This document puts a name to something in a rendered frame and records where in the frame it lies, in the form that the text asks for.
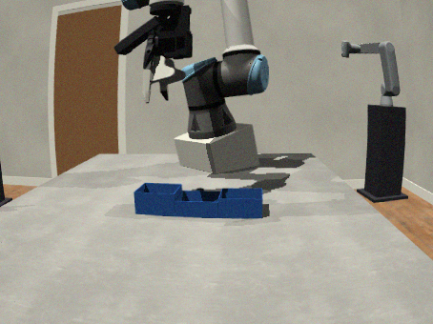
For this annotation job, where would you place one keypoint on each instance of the blue rack of bins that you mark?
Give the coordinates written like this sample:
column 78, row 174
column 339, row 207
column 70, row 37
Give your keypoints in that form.
column 171, row 200

